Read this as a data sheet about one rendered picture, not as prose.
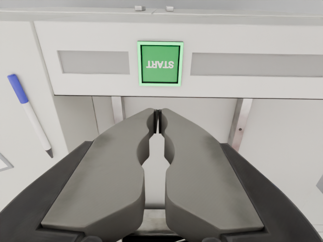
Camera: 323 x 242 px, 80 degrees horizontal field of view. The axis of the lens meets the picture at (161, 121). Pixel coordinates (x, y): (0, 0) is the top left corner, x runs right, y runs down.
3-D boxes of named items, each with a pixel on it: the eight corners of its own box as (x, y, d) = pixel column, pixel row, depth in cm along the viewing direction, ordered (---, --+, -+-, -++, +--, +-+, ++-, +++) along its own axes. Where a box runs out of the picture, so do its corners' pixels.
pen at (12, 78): (54, 159, 32) (12, 75, 24) (47, 159, 32) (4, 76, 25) (56, 155, 32) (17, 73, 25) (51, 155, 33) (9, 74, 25)
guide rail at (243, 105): (215, 219, 66) (217, 227, 63) (208, 219, 66) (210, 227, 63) (253, 73, 40) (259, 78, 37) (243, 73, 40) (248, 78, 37)
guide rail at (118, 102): (134, 218, 65) (133, 226, 63) (129, 217, 65) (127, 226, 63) (121, 71, 40) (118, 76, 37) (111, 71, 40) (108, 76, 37)
